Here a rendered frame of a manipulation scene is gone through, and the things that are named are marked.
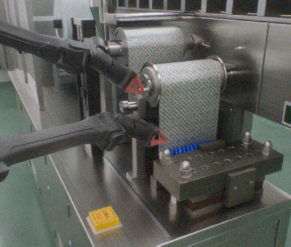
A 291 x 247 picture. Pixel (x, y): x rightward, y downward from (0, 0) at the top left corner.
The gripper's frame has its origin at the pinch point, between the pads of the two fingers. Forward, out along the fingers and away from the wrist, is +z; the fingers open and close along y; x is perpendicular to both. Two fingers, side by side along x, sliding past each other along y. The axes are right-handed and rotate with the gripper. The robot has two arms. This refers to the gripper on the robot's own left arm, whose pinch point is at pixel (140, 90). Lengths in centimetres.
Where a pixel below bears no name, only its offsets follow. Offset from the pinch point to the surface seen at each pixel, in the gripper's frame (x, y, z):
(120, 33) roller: 14.3, -28.0, -4.3
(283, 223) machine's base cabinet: -10, 33, 55
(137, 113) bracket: -6.8, -4.0, 6.5
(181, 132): -3.5, 5.4, 19.6
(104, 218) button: -36.6, 16.2, 4.2
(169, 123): -3.5, 5.2, 13.2
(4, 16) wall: -6, -551, 31
